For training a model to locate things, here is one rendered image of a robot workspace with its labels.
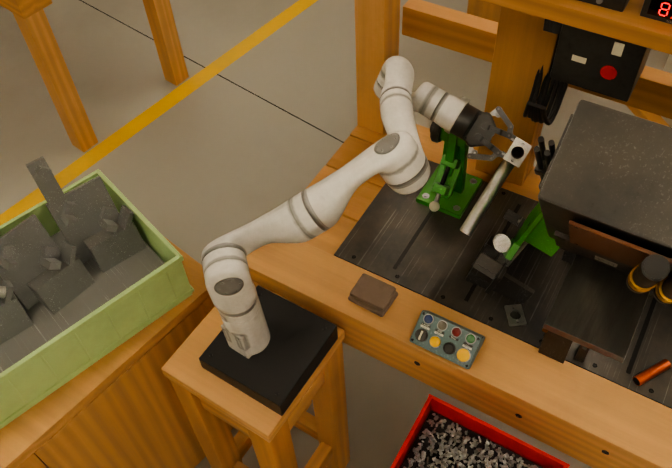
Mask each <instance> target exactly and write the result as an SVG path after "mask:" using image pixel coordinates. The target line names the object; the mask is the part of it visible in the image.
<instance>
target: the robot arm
mask: <svg viewBox="0 0 672 468"><path fill-rule="evenodd" d="M413 83H414V69H413V67H412V65H411V63H410V62H409V61H408V60H407V59H406V58H404V57H402V56H392V57H390V58H388V59H387V60H386V61H385V62H384V64H383V66H382V68H381V71H380V73H379V75H378V77H377V79H376V82H375V84H374V92H375V94H376V95H377V97H378V98H379V99H380V114H381V119H382V122H383V125H384V128H385V131H386V133H387V135H386V136H385V137H383V138H381V139H380V140H378V141H377V142H375V143H374V144H373V145H371V146H370V147H369V148H367V149H366V150H365V151H363V152H362V153H360V154H359V155H358V156H356V157H355V158H354V159H352V160H351V161H350V162H348V163H347V164H345V165H344V166H343V167H341V168H340V169H338V170H337V171H335V172H334V173H332V174H330V175H329V176H327V177H326V178H324V179H322V180H321V181H319V182H317V183H316V184H314V185H312V186H310V187H309V188H307V189H305V190H303V191H302V192H300V193H298V194H297V195H295V196H293V197H292V198H290V199H289V200H287V201H286V202H284V203H283V204H281V205H280V206H278V207H276V208H275V209H273V210H271V211H270V212H268V213H266V214H264V215H262V216H261V217H259V218H257V219H255V220H254V221H252V222H250V223H248V224H246V225H244V226H242V227H240V228H238V229H235V230H233V231H231V232H229V233H227V234H225V235H223V236H221V237H219V238H217V239H215V240H213V241H212V242H210V243H209V244H208V245H207V246H206V247H205V248H204V249H203V251H202V255H201V261H202V267H203V274H204V280H205V285H206V288H207V291H208V293H209V296H210V298H211V300H212V302H213V304H214V306H215V307H216V308H217V309H218V311H219V313H220V316H221V318H222V321H223V324H222V325H221V328H222V330H223V333H224V335H225V338H226V340H227V342H228V345H229V347H230V348H232V349H234V350H235V351H237V352H238V353H240V354H241V355H243V356H244V357H245V358H248V359H249V358H250V357H251V356H252V355H255V354H258V353H260V352H261V351H263V350H264V349H265V348H266V347H267V345H268V343H269V341H270V331H269V328H268V325H267V322H266V319H265V316H264V313H263V310H262V306H261V303H260V300H259V297H258V294H257V291H256V287H255V285H254V283H253V282H252V279H251V275H250V272H249V267H248V262H247V258H246V256H247V255H248V254H250V253H251V252H253V251H254V250H256V249H258V248H260V247H262V246H264V245H266V244H270V243H303V242H307V241H309V240H311V239H313V238H315V237H316V236H318V235H320V234H321V233H323V232H325V231H327V230H328V229H330V228H331V227H333V226H334V225H335V224H336V223H337V222H338V220H339V219H340V217H341V215H342V214H343V212H344V210H345V208H346V206H347V204H348V202H349V200H350V198H351V197H352V195H353V193H354V192H355V191H356V189H357V188H358V187H359V186H360V185H362V184H363V183H364V182H365V181H367V180H368V179H370V178H371V177H373V176H374V175H376V174H378V173H379V174H380V175H381V177H382V178H383V179H384V181H385V182H386V183H387V184H388V186H389V187H390V188H391V189H392V190H394V191H395V192H397V193H399V194H411V193H414V192H416V191H417V190H419V189H420V188H422V187H423V186H424V185H425V183H426V182H427V180H428V178H429V176H430V164H429V161H428V159H427V157H426V156H425V153H424V151H423V148H422V145H421V142H420V139H419V136H418V132H417V127H416V123H415V118H414V111H417V112H418V113H420V114H422V115H423V116H425V117H427V118H428V119H430V120H432V121H433V122H434V123H436V124H437V125H438V126H440V127H441V128H443V129H444V131H445V132H446V133H448V134H450V133H452V134H453V135H455V136H457V137H458V138H460V139H462V140H463V141H465V142H466V144H467V145H468V146H469V149H468V154H467V158H468V159H476V160H485V161H493V160H494V159H495V158H497V157H501V158H503V157H504V156H505V154H506V152H504V151H503V152H502V151H501V150H499V149H498V148H497V147H496V146H494V145H493V144H492V143H491V142H490V141H491V139H492V137H493V136H494V135H495V133H496V134H498V135H501V136H504V137H506V138H508V139H510V141H512V142H513V141H514V140H515V138H516V137H517V136H515V135H514V134H513V128H514V126H513V124H512V123H511V121H510V120H509V118H508V117H507V115H506V114H505V112H504V111H503V110H502V108H501V107H500V106H497V107H496V109H494V110H493V111H491V112H490V113H488V112H482V111H481V110H479V109H477V108H475V107H474V106H472V105H470V104H469V102H470V99H468V98H466V97H462V98H461V99H460V98H458V97H456V96H454V95H451V94H449V93H447V92H445V91H444V90H442V89H440V88H439V87H437V86H435V85H433V84H432V83H429V82H424V83H422V84H421V85H420V86H419V88H418V89H417V90H416V91H415V92H412V89H413ZM413 110H414V111H413ZM492 116H496V117H497V118H499V117H501V118H502V120H503V121H504V123H505V124H506V126H507V127H508V129H507V131H504V130H502V129H499V128H497V127H496V125H495V122H494V120H493V117H492ZM478 146H486V147H487V148H488V149H490V150H491V151H492V152H493V154H491V155H486V154H478V152H477V150H474V149H473V147H478Z"/></svg>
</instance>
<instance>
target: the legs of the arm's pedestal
mask: <svg viewBox="0 0 672 468"><path fill-rule="evenodd" d="M169 380H170V379H169ZM170 382H171V384H172V386H173V388H174V390H175V392H176V394H177V397H178V399H179V401H180V403H181V405H182V407H183V409H184V411H185V413H186V415H187V417H188V420H189V422H190V424H191V426H192V428H193V430H194V432H195V434H196V436H197V438H198V441H199V443H200V445H201V447H202V449H203V451H204V453H205V455H206V457H207V459H208V461H209V464H210V466H211V468H249V467H248V466H246V465H245V464H243V462H242V458H243V457H244V455H245V454H246V452H247V451H248V450H249V448H250V447H251V446H252V445H253V448H254V451H255V454H256V457H257V460H258V463H259V466H260V468H298V465H297V460H296V455H295V451H294V446H293V442H292V437H291V433H290V430H291V429H292V428H293V426H295V427H297V428H298V429H300V430H302V431H303V432H305V433H307V434H308V435H310V436H311V437H313V438H315V439H316V440H318V441H319V446H318V447H317V449H316V450H315V452H314V453H313V455H312V457H311V458H310V460H309V461H308V463H307V464H306V466H305V467H304V468H345V467H346V466H347V464H348V463H349V461H350V449H349V434H348V419H347V404H346V389H345V374H344V359H343V344H342V342H341V344H340V345H339V347H338V348H337V349H336V351H335V352H334V354H333V355H332V357H331V358H330V359H329V361H328V362H327V364H326V365H325V366H324V368H323V369H322V371H321V372H320V373H319V375H318V376H317V378H316V379H315V380H314V382H313V383H312V385H311V386H310V388H309V389H308V390H307V392H306V393H305V395H304V396H303V397H302V399H301V400H300V402H299V403H298V404H297V406H296V407H295V409H294V410H293V411H292V413H291V414H290V416H289V417H288V419H287V420H286V421H285V423H284V424H283V426H282V427H281V428H280V430H279V431H278V433H277V434H276V435H275V437H274V438H273V440H272V441H271V442H267V441H266V440H264V439H263V438H261V437H260V436H258V435H256V434H255V433H253V432H252V431H250V430H249V429H247V428H245V427H244V426H242V425H241V424H239V423H238V422H236V421H234V420H233V419H231V418H230V417H228V416H227V415H225V414H223V413H222V412H220V411H219V410H217V409H215V408H214V407H212V406H211V405H209V404H208V403H206V402H204V401H203V400H201V399H200V398H198V397H197V396H195V395H193V394H192V393H190V392H189V391H187V390H186V389H184V388H182V387H181V386H179V385H178V384H176V383H175V382H173V381H171V380H170ZM311 400H313V407H314V413H315V416H313V415H311V414H310V413H308V412H306V411H305V409H306V408H307V406H308V405H309V403H310V402H311ZM228 424H229V425H230V426H232V427H234V428H235V429H237V430H238V433H237V434H236V435H235V437H234V438H233V435H232V433H231V430H230V427H229V425H228Z"/></svg>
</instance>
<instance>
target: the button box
mask: <svg viewBox="0 0 672 468"><path fill-rule="evenodd" d="M426 315H431V316H432V318H433V321H432V322H431V323H429V324H428V323H426V322H425V321H424V317H425V316H426ZM441 321H444V322H445V323H446V324H447V327H446V329H444V330H440V329H439V328H438V323H439V322H441ZM454 328H459V329H460V331H461V334H460V335H459V336H458V337H455V336H454V335H453V334H452V330H453V329H454ZM420 329H422V330H425V331H426V333H427V338H426V339H425V340H423V341H419V340H417V338H416V336H415V334H416V332H417V331H418V330H420ZM469 334H472V335H474V337H475V341H474V342H473V343H468V342H467V340H466V337H467V336H468V335H469ZM434 336H436V337H438V338H439V339H440V345H439V346H438V347H433V346H431V345H430V339H431V338H432V337H434ZM484 340H485V336H483V335H481V334H479V333H476V332H474V331H472V330H470V329H468V328H466V327H463V326H461V325H459V324H457V323H455V322H453V321H450V320H448V319H446V318H444V317H442V316H440V315H437V314H435V313H433V312H431V311H429V310H422V312H421V314H420V317H419V319H418V321H417V324H416V326H415V328H414V330H413V333H412V335H411V337H410V342H412V343H414V344H416V345H418V346H420V347H422V348H424V349H426V350H428V351H430V352H432V353H434V354H437V355H439V356H441V357H443V358H445V359H447V360H449V361H451V362H453V363H455V364H457V365H459V366H461V367H463V368H466V369H470V367H471V366H472V364H473V362H474V360H475V358H476V356H477V354H478V352H479V350H480V348H481V346H482V344H483V342H484ZM447 343H451V344H453V345H454V347H455V350H454V352H453V353H451V354H447V353H446V352H445V351H444V345H445V344H447ZM460 349H467V350H468V351H469V353H470V358H469V360H468V361H466V362H461V361H460V360H458V358H457V352H458V351H459V350H460Z"/></svg>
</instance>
